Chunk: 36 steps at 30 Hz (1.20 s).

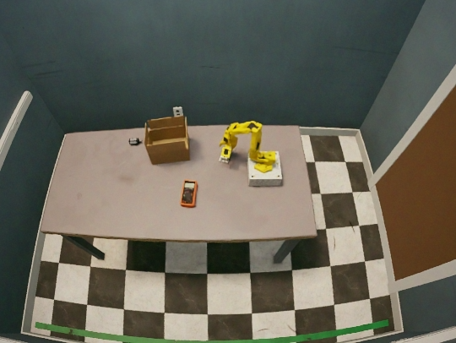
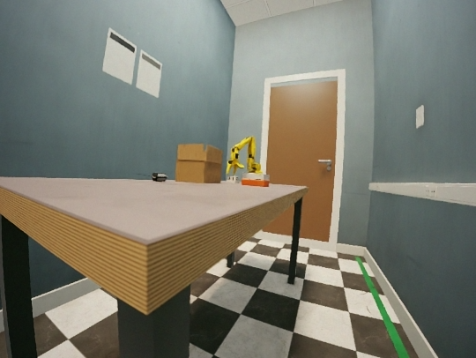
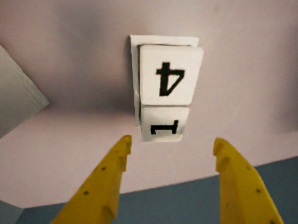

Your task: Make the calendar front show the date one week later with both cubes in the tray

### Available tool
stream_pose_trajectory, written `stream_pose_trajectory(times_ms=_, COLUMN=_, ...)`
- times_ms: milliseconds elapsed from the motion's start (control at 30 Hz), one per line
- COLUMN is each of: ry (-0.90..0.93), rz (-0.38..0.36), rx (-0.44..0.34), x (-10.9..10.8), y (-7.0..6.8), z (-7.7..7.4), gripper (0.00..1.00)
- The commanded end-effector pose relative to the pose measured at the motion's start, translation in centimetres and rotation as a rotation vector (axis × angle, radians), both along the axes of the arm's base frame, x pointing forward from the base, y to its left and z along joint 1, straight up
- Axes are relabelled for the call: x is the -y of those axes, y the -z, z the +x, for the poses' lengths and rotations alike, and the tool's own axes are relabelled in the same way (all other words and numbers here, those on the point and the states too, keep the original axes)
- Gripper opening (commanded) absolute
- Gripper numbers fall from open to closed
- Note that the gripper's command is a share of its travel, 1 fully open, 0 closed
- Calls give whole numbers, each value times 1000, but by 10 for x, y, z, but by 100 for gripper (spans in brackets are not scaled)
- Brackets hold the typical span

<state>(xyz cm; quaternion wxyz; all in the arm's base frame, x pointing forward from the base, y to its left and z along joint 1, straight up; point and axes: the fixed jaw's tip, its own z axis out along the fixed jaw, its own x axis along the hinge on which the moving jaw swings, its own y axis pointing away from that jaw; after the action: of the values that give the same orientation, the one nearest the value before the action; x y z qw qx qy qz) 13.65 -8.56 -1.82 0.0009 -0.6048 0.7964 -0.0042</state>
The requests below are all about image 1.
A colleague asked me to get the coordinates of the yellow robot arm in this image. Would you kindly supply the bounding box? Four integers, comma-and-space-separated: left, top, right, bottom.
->
223, 121, 275, 173

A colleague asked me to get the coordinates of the orange digital multimeter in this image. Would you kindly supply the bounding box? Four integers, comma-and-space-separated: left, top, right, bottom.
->
180, 180, 198, 208

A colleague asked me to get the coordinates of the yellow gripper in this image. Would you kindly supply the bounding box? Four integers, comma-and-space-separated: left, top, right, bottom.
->
220, 135, 238, 158

